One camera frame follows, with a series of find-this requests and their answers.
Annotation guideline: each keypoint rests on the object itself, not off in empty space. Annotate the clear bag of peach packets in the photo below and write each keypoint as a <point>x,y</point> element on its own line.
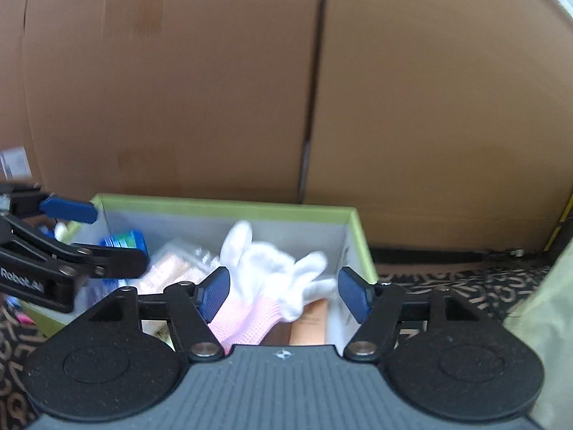
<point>174,265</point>

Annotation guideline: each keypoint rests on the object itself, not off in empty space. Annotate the beige fabric bag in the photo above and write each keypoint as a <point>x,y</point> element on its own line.
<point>550,322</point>

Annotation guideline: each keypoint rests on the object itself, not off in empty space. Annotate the large brown cardboard box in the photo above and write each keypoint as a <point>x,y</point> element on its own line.
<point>156,76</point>

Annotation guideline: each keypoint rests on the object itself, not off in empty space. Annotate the copper brown box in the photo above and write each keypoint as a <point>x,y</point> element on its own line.
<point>311,322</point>

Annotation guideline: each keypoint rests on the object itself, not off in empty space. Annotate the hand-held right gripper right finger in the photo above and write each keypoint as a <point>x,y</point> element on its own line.
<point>354,298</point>

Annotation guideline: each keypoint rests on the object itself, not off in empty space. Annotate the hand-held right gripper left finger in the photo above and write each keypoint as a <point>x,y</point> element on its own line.
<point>215,295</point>

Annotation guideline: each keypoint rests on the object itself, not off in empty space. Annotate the white glove with pink cuff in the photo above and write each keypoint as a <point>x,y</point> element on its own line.
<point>268,268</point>

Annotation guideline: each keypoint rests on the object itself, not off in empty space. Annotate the black patterned mat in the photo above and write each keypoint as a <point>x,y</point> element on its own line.
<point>447,284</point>

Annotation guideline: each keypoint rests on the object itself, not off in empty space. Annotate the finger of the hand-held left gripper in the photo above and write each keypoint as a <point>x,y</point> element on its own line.
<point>107,262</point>
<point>67,209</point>

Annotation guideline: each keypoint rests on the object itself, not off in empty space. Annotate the green cardboard box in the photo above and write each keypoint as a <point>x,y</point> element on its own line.
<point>179,221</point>

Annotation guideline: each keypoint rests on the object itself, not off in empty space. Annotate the blue mint box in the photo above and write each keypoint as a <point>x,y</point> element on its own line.
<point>125,239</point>

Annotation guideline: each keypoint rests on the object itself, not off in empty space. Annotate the white shipping label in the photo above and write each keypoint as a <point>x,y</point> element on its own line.
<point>14,163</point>

